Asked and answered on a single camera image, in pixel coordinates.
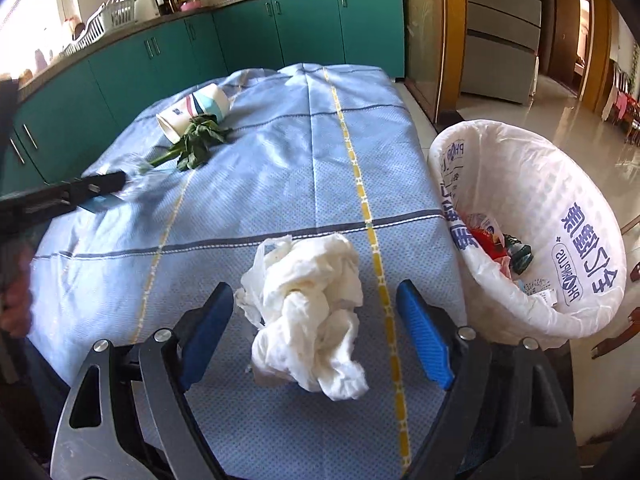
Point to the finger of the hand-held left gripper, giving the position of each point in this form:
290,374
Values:
95,189

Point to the wooden doorway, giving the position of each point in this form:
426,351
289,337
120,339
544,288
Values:
567,40

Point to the person's left hand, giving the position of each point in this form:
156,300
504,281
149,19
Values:
17,305

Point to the wooden chair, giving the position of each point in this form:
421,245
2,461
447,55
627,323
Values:
620,337

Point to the grey refrigerator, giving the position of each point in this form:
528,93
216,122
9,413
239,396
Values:
500,25

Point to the white tissue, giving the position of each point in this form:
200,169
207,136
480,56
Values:
300,310

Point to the blue tablecloth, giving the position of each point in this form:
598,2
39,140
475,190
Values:
275,160

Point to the dark green plastic bag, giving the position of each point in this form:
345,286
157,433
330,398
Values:
517,255

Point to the white paper cup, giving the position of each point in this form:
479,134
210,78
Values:
195,110

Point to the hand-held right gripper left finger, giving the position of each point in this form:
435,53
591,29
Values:
210,330

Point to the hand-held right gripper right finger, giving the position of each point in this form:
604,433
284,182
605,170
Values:
425,335

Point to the white and blue carton box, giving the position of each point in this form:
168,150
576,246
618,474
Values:
540,294

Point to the teal kitchen cabinets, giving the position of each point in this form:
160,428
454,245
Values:
250,30

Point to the green leafy vegetable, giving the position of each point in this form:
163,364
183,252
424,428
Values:
200,140

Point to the wood framed glass door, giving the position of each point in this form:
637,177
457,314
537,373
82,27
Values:
427,35

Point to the bin with white bag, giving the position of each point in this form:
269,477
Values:
565,200

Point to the red snack packet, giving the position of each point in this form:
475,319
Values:
487,241

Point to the pink printed wrapper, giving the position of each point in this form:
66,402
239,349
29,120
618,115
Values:
507,267

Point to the pink container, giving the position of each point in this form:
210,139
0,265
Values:
190,5

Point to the chair with pink cloth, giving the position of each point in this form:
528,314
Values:
622,105

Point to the white dish rack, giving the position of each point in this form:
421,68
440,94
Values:
102,22

